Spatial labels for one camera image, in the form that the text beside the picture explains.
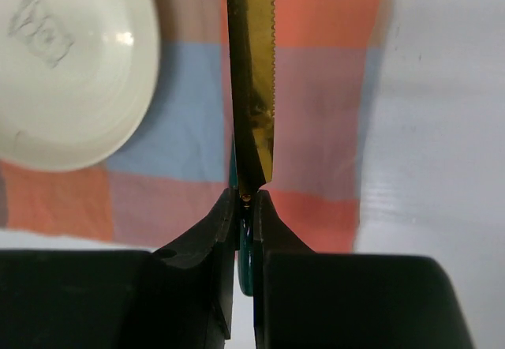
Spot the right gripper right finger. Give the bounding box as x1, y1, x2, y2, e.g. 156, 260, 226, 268
252, 191, 473, 348

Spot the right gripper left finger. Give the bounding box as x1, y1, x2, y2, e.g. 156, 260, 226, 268
1, 188, 238, 348

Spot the checkered orange blue cloth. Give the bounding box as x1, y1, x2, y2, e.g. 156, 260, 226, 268
1, 0, 391, 253

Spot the cream ceramic plate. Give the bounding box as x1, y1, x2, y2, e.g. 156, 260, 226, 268
1, 0, 160, 171

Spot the gold knife green handle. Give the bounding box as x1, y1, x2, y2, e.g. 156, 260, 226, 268
226, 0, 275, 296

